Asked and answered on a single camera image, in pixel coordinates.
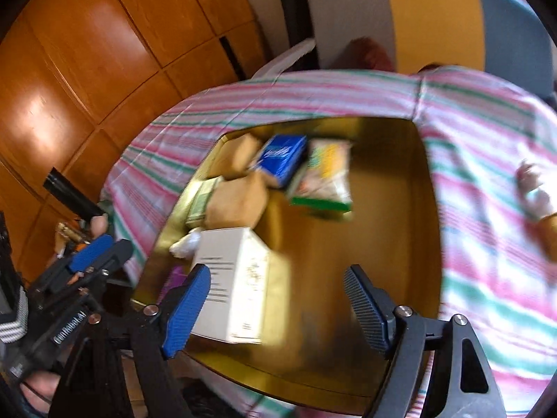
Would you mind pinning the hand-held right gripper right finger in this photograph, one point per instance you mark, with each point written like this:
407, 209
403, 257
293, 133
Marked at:
367, 309

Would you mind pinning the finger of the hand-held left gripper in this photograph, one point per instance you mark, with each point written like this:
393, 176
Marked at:
91, 251
122, 254

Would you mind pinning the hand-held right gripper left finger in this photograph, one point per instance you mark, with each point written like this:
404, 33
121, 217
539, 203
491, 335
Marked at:
187, 309

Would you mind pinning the large white box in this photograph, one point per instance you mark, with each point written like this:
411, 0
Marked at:
239, 278

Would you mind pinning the clear plastic bag white contents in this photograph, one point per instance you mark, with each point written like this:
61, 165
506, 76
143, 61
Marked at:
185, 244

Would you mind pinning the gold metal tray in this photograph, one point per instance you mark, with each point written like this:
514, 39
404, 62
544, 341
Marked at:
339, 248

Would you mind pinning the person's left hand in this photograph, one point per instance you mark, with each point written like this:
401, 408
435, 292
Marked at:
39, 391

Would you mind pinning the small purple packet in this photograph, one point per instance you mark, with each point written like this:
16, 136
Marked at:
174, 281

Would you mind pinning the black tube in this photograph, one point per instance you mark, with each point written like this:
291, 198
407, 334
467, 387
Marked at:
72, 195

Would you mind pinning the green and white box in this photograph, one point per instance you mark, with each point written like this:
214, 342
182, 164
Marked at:
199, 207

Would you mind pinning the green yellow snack packet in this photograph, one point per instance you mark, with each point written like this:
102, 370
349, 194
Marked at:
324, 174

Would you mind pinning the blue packet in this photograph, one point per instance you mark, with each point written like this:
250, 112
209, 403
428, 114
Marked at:
283, 156

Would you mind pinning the wooden wardrobe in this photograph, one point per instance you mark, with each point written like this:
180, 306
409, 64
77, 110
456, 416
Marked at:
108, 52

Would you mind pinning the white pillow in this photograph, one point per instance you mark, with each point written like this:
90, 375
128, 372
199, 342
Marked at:
283, 59

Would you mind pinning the dark red cloth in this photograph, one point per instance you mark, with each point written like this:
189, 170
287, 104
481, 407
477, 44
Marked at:
370, 54

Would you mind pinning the grey yellow blue chair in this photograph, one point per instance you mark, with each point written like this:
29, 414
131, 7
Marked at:
431, 17

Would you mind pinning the black rolled mat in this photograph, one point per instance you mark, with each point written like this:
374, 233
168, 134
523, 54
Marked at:
293, 4

